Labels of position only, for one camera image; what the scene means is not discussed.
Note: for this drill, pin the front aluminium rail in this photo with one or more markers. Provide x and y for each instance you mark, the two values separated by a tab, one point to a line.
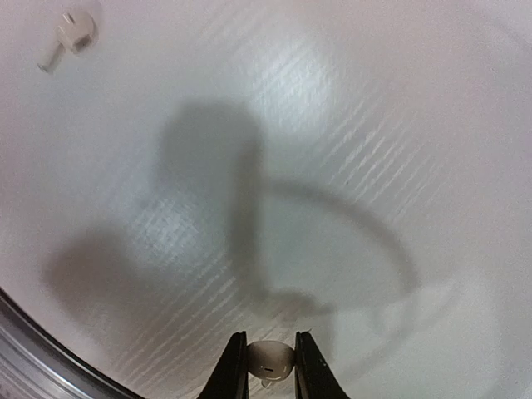
35	365

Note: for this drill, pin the white earbud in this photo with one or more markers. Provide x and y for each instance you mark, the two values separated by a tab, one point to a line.
270	361
74	32

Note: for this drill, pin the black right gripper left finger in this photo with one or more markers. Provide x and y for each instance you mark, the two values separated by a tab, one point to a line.
229	379

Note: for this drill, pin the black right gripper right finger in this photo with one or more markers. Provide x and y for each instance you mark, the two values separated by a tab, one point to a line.
313	376

